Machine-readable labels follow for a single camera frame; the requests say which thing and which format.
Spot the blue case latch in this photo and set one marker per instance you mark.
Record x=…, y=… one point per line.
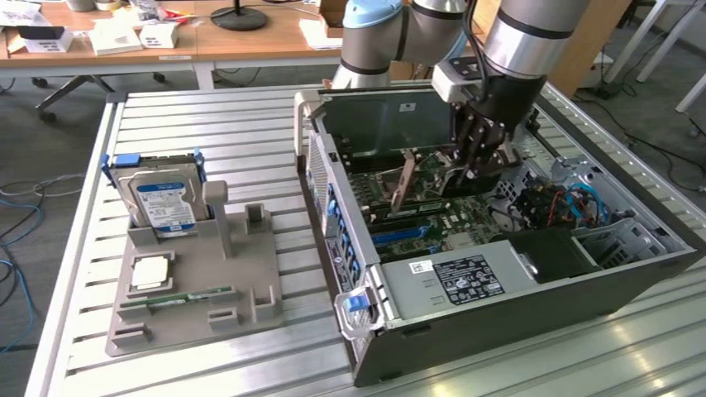
x=354, y=305

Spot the wooden cabinet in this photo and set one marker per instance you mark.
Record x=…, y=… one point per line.
x=601, y=41

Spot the white box with label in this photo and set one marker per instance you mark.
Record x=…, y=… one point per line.
x=161, y=37

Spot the brown cardboard box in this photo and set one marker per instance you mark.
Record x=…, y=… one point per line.
x=332, y=12

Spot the wooden desk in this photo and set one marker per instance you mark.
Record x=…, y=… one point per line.
x=249, y=41

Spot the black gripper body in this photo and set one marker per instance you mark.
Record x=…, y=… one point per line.
x=508, y=103

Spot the black graphics card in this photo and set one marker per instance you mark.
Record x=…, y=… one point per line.
x=474, y=187

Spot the grey cup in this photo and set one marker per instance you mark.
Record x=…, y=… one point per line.
x=81, y=5

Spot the metal socket cover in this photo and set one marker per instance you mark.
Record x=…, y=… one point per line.
x=430, y=165

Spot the grey power supply unit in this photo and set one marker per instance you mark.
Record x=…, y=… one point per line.
x=409, y=297

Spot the grey parts rack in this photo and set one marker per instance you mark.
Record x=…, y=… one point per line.
x=205, y=264

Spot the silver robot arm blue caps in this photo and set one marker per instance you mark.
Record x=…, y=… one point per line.
x=376, y=41

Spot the office chair base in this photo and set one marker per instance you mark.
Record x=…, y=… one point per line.
x=71, y=84

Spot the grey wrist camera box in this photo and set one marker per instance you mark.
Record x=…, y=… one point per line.
x=453, y=82

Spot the black lamp base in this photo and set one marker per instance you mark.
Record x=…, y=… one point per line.
x=240, y=20

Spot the green motherboard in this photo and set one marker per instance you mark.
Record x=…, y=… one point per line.
x=464, y=215

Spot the white box black lid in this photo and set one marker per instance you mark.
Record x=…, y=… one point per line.
x=47, y=43

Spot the perforated metal disk bay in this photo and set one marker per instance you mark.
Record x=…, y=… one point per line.
x=532, y=157

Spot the hard disk with blue bracket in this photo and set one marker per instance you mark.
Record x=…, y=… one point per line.
x=161, y=202

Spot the silver CPU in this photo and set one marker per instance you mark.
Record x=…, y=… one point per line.
x=149, y=273

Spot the white paper stack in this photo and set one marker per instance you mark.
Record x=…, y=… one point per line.
x=317, y=35

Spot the black open PC case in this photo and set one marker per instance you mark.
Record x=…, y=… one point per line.
x=497, y=331

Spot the blue card retainer strip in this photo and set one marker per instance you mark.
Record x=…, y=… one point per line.
x=333, y=209

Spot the CPU socket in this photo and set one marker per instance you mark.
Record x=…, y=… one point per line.
x=386, y=184

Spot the white table legs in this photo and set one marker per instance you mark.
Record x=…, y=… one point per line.
x=657, y=41

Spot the green RAM stick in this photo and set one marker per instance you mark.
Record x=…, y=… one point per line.
x=188, y=297

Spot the flat white box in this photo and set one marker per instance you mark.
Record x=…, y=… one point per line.
x=113, y=41

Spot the small metal disk bay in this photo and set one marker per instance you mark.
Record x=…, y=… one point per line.
x=624, y=244

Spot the blue expansion slot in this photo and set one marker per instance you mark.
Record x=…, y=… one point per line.
x=397, y=236

